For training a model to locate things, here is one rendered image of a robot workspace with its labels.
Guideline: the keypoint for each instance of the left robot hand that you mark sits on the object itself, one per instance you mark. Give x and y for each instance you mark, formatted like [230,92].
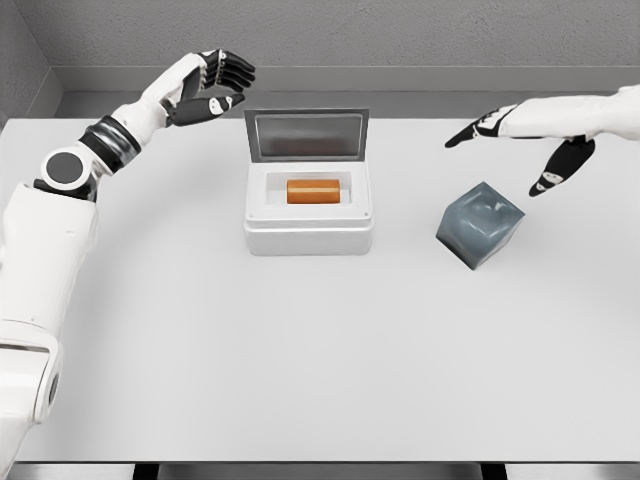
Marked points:
[176,85]

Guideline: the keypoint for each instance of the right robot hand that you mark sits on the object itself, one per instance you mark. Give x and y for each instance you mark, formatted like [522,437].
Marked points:
[530,120]

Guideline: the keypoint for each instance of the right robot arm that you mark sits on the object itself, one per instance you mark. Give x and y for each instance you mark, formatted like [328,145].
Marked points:
[617,112]

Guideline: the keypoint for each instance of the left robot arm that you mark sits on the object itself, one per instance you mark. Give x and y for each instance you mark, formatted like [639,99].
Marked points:
[50,240]

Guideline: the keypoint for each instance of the grey translucent cube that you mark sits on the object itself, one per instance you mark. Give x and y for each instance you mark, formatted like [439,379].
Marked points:
[479,226]

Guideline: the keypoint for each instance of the orange block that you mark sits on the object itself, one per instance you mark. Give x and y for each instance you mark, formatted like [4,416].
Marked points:
[313,191]

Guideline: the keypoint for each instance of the white box with open lid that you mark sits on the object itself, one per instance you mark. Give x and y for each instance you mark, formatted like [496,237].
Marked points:
[309,200]

